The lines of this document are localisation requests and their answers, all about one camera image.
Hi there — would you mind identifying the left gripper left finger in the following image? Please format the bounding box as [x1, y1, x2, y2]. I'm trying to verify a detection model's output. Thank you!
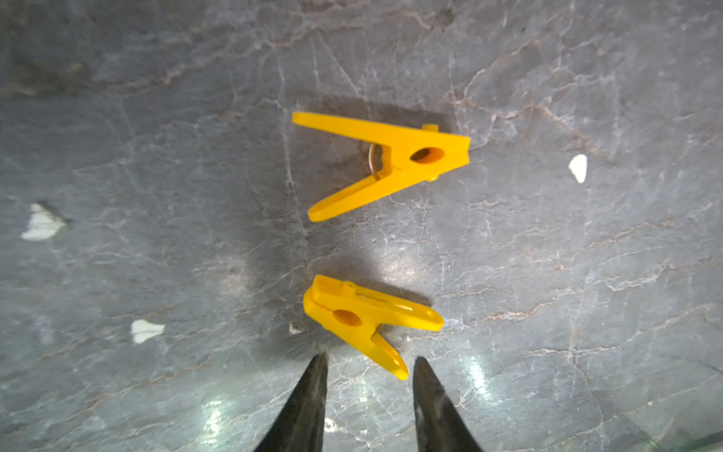
[255, 352, 329, 451]

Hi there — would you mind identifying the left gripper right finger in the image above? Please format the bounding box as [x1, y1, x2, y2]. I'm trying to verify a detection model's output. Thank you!
[412, 356, 483, 452]

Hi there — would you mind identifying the yellow clothespin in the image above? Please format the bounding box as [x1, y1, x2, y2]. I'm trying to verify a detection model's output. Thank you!
[293, 112, 471, 222]
[303, 275, 444, 380]

